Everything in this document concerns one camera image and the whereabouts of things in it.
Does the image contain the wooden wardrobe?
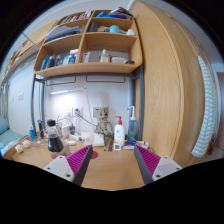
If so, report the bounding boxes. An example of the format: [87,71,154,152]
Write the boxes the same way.
[129,0,216,169]

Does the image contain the white pump bottle red top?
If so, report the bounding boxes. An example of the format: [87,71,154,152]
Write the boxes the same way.
[113,115,126,146]

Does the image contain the light blue bedding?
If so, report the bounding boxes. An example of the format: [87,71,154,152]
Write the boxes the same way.
[0,114,26,152]

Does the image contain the translucent white cup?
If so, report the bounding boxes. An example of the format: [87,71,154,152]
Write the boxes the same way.
[83,131,106,148]

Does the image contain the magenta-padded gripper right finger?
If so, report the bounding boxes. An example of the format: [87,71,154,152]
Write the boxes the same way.
[133,144,184,186]

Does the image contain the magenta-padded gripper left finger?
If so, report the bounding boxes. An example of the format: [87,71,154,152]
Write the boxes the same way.
[43,144,94,187]

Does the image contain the clear blue spray bottle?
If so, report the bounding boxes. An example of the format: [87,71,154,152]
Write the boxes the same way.
[126,105,139,143]

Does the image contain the wooden wall shelf unit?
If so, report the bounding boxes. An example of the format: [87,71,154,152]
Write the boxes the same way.
[32,6,144,79]

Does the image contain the dark drink bottle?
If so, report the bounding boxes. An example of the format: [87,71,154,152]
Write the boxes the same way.
[46,118,67,160]

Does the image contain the white desk lamp bar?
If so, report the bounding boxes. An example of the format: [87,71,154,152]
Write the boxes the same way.
[49,86,88,96]

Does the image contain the small blue bottle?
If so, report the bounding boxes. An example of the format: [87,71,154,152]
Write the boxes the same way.
[28,124,37,142]

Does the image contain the wooden robot figurine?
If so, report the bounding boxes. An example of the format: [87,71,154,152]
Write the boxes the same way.
[95,106,115,138]

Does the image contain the green striped white towel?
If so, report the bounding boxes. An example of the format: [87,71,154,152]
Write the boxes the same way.
[190,54,220,159]

